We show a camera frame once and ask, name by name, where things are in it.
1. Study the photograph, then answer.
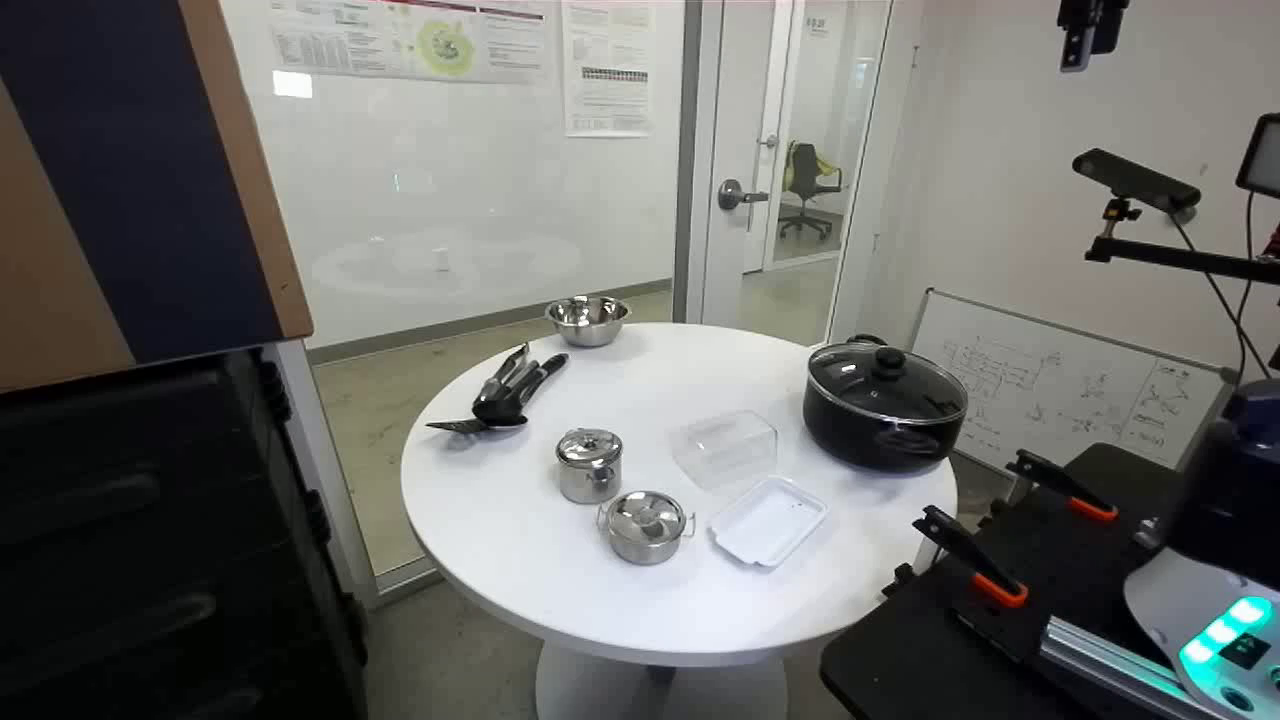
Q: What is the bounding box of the office chair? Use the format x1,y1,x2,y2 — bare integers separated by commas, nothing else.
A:
774,138,848,243

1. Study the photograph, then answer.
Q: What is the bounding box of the metal door handle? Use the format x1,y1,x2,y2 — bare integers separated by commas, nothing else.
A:
716,177,774,218

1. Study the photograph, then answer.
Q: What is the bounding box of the wide wall poster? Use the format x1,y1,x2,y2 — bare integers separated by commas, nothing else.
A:
254,0,556,89

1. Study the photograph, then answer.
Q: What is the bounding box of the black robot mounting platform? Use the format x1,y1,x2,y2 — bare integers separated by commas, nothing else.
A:
816,439,1280,720

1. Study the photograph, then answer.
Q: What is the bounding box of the glass lid with black knob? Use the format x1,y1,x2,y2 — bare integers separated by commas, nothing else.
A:
802,331,972,431

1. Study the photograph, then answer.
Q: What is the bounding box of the black drawer cabinet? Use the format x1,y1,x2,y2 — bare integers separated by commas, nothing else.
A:
0,349,370,720

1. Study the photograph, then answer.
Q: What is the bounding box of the whiteboard with drawings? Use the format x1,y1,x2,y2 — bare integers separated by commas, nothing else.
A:
905,285,1233,481

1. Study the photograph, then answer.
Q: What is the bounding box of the black bar camera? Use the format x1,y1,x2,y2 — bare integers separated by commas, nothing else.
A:
1069,143,1205,220

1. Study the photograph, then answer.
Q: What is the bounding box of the narrow wall poster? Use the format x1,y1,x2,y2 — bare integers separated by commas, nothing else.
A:
556,0,661,141

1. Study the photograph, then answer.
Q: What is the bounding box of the small steel pot with lid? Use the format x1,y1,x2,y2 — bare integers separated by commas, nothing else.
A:
550,423,630,509

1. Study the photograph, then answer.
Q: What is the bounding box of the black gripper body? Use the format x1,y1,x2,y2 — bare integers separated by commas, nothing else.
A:
1054,0,1133,78

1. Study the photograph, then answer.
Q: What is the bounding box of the black kitchen utensil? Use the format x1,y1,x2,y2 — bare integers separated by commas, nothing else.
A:
425,342,572,439

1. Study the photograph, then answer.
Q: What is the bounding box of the black camera cable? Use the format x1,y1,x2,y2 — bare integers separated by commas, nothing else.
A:
1167,209,1272,386

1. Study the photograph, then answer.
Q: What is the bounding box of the black monitor screen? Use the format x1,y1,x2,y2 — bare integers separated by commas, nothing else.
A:
1233,110,1280,203

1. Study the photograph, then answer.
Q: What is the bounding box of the glass office door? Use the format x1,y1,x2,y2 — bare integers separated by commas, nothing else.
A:
688,0,894,342

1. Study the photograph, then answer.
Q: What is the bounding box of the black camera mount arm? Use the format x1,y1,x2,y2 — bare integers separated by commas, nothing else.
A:
1080,197,1280,288

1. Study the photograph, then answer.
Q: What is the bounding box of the shallow steel bowl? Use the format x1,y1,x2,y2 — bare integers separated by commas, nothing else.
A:
590,483,699,570

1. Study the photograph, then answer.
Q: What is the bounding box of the clear plastic container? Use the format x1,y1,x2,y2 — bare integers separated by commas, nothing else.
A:
669,409,782,495
705,477,830,576

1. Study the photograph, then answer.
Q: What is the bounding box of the blue and brown board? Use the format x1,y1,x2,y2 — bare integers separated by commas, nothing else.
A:
0,0,320,401

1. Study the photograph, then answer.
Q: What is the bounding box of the stainless steel bowl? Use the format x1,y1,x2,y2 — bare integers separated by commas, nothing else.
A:
541,292,634,353

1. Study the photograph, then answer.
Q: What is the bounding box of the black cooking pot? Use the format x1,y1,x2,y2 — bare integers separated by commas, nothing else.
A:
798,331,972,477

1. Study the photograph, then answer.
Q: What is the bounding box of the black clamp with orange handle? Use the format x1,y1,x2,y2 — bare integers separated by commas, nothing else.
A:
1005,445,1124,533
910,500,1034,616

